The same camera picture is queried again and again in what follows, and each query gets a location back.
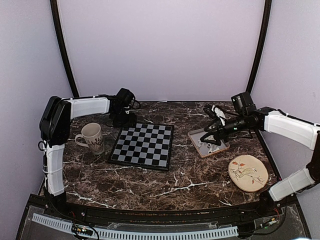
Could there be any black grey chess board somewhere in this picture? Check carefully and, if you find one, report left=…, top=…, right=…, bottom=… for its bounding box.
left=108, top=123, right=174, bottom=171

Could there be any green circuit board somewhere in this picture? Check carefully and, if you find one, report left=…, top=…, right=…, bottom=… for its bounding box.
left=71, top=224, right=94, bottom=236

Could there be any black front rail base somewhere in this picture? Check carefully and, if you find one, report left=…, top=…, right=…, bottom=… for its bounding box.
left=20, top=194, right=302, bottom=227

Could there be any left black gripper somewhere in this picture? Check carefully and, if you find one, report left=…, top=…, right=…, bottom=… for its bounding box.
left=111, top=109, right=137, bottom=129

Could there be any right black frame post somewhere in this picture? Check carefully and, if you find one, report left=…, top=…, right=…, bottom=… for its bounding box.
left=245, top=0, right=272, bottom=94

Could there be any white slotted cable duct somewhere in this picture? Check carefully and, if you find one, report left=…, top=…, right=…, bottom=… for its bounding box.
left=31, top=213, right=239, bottom=240

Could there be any metal tray with wooden rim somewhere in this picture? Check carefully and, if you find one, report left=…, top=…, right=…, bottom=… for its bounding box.
left=187, top=128, right=230, bottom=158

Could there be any beige mug with dark pattern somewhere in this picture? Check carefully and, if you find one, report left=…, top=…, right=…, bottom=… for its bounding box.
left=74, top=122, right=105, bottom=155

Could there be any left black frame post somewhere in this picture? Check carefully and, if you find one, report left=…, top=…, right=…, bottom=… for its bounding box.
left=49, top=0, right=80, bottom=98

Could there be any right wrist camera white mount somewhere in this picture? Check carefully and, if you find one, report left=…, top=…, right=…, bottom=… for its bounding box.
left=203, top=104, right=227, bottom=126

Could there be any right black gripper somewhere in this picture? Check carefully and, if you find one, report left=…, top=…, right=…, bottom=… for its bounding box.
left=201, top=113, right=249, bottom=146

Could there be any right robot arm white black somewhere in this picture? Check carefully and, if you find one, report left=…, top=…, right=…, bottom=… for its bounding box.
left=200, top=92, right=320, bottom=217

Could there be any black frame post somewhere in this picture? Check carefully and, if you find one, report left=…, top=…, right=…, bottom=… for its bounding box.
left=49, top=0, right=80, bottom=98
left=245, top=0, right=272, bottom=94

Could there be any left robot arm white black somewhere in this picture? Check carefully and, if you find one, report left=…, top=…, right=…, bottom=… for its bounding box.
left=38, top=88, right=137, bottom=218

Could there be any oval bird pattern coaster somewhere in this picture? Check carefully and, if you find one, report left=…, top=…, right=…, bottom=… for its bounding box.
left=228, top=155, right=269, bottom=193

